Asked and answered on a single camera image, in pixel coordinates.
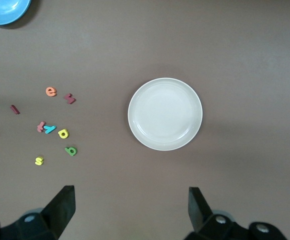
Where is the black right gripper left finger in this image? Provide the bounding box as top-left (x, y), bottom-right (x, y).
top-left (0, 184), bottom-right (76, 240)

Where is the beige brown plate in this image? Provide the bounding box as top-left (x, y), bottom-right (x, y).
top-left (127, 77), bottom-right (204, 152)

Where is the yellow foam letter d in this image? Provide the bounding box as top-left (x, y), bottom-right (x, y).
top-left (57, 128), bottom-right (70, 140)

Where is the brown paper table cover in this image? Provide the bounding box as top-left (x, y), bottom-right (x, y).
top-left (0, 0), bottom-right (290, 240)

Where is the teal foam letter y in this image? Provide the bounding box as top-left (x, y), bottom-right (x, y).
top-left (43, 124), bottom-right (57, 135)

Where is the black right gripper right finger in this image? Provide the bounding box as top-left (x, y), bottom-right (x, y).
top-left (184, 186), bottom-right (288, 240)

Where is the blue plate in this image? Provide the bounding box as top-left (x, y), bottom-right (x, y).
top-left (0, 0), bottom-right (33, 26)

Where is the dark red foam letter l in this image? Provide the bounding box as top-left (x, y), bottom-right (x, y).
top-left (9, 104), bottom-right (21, 116)

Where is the green foam letter b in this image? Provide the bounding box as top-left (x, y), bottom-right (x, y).
top-left (64, 146), bottom-right (78, 157)

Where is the dark red foam letter z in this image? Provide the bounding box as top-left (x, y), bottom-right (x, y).
top-left (63, 93), bottom-right (77, 105)

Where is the orange foam letter e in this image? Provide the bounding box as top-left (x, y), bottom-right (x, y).
top-left (45, 86), bottom-right (58, 97)

